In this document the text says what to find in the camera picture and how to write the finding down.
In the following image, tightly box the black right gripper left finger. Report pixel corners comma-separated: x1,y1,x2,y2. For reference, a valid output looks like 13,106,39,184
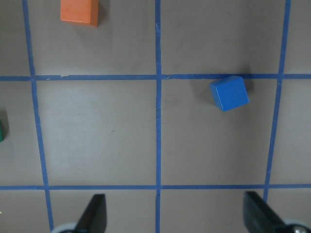
73,194,107,233

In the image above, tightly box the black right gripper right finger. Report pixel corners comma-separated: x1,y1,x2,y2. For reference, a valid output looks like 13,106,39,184
243,191,288,233

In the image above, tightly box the green wooden block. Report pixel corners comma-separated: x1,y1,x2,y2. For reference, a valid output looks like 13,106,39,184
0,122,4,142

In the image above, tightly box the blue wooden block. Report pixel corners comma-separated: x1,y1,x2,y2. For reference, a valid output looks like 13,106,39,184
209,76,249,112

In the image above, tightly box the orange wooden block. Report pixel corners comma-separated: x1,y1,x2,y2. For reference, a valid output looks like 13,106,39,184
60,0,99,27

